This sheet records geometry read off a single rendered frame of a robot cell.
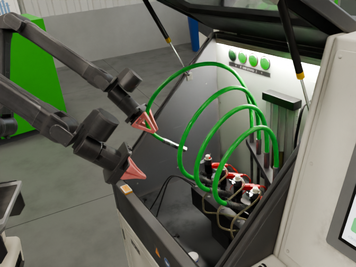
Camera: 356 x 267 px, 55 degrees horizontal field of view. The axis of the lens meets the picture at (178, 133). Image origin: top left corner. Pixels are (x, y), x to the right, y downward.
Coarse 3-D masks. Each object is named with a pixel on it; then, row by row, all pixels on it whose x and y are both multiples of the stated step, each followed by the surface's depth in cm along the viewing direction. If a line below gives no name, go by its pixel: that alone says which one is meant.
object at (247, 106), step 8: (248, 104) 98; (232, 112) 96; (256, 112) 101; (224, 120) 95; (264, 120) 103; (216, 128) 94; (208, 136) 94; (264, 136) 107; (200, 152) 95; (264, 152) 110; (200, 160) 95; (264, 160) 111; (200, 184) 99; (208, 192) 102; (224, 192) 105
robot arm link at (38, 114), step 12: (0, 84) 82; (12, 84) 83; (0, 96) 82; (12, 96) 82; (24, 96) 82; (12, 108) 82; (24, 108) 82; (36, 108) 82; (48, 108) 83; (36, 120) 82; (48, 120) 81; (60, 120) 81; (72, 120) 85; (48, 132) 82; (72, 132) 83
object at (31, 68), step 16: (32, 16) 402; (16, 48) 373; (32, 48) 382; (16, 64) 378; (32, 64) 387; (48, 64) 396; (16, 80) 384; (32, 80) 393; (48, 80) 402; (48, 96) 409; (32, 128) 411; (0, 144) 401
